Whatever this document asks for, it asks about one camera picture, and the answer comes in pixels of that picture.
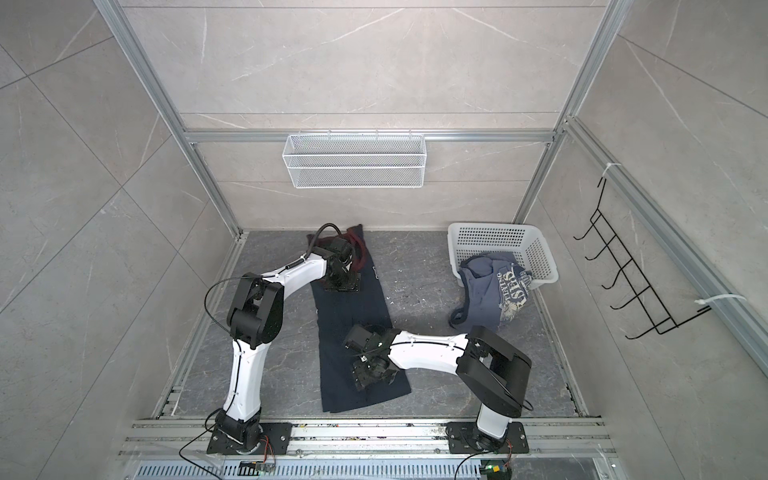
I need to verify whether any navy tank top red trim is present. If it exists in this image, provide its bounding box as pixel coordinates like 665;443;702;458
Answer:
311;224;411;413

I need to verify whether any grey-blue printed tank top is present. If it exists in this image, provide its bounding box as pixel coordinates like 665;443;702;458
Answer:
449;252;533;333

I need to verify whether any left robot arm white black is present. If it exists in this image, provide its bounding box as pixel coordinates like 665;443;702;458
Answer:
207;232;366;455

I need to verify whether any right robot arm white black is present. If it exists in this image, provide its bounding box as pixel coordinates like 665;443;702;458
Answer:
344;325;533;453

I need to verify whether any white plastic laundry basket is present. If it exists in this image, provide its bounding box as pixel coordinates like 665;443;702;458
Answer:
447;222;559;289

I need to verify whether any white zip tie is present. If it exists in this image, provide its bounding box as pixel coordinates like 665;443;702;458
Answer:
694;293;747;306

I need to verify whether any left black corrugated cable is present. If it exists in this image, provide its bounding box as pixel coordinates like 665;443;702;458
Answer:
302;222;344;259

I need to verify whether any white wire mesh wall basket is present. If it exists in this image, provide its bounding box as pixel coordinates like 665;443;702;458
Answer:
282;133;428;189

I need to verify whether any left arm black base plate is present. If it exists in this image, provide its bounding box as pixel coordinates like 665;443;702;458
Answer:
206;420;293;455

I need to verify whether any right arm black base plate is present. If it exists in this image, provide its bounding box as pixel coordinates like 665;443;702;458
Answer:
446;422;530;455

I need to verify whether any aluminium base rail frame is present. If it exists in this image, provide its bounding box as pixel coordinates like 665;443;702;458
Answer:
115;418;626;479

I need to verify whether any black wire hook rack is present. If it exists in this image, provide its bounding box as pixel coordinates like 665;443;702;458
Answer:
573;178;712;341

